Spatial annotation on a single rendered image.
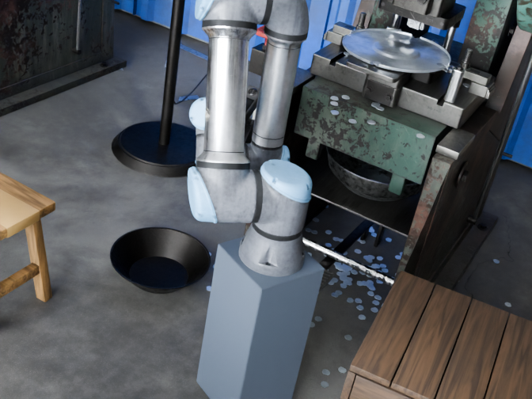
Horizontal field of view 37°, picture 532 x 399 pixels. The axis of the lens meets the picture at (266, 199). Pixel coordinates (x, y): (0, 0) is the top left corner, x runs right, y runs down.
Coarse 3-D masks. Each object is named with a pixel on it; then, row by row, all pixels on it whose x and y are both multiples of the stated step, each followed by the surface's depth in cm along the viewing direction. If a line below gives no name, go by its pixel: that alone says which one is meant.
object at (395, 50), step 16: (352, 32) 220; (368, 32) 222; (384, 32) 224; (400, 32) 225; (352, 48) 210; (368, 48) 212; (384, 48) 212; (400, 48) 213; (416, 48) 217; (432, 48) 218; (384, 64) 204; (400, 64) 205; (416, 64) 206; (432, 64) 208; (448, 64) 209
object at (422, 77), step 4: (432, 72) 218; (436, 72) 219; (440, 72) 224; (412, 76) 220; (416, 76) 219; (420, 76) 218; (424, 76) 218; (428, 76) 217; (432, 76) 218; (436, 76) 221; (420, 80) 219; (424, 80) 218; (428, 80) 218; (432, 80) 219
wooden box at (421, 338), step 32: (416, 288) 200; (384, 320) 187; (416, 320) 189; (448, 320) 191; (480, 320) 193; (512, 320) 195; (384, 352) 178; (416, 352) 180; (448, 352) 181; (480, 352) 183; (512, 352) 185; (352, 384) 176; (384, 384) 172; (416, 384) 171; (448, 384) 173; (480, 384) 174; (512, 384) 176
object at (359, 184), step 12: (336, 156) 252; (348, 156) 255; (336, 168) 236; (348, 168) 253; (372, 168) 256; (348, 180) 234; (360, 180) 231; (372, 180) 229; (408, 180) 251; (360, 192) 236; (372, 192) 233; (384, 192) 232; (408, 192) 234
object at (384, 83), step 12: (348, 60) 203; (360, 60) 205; (372, 72) 200; (384, 72) 200; (396, 72) 202; (372, 84) 215; (384, 84) 213; (396, 84) 211; (372, 96) 216; (384, 96) 215; (396, 96) 213
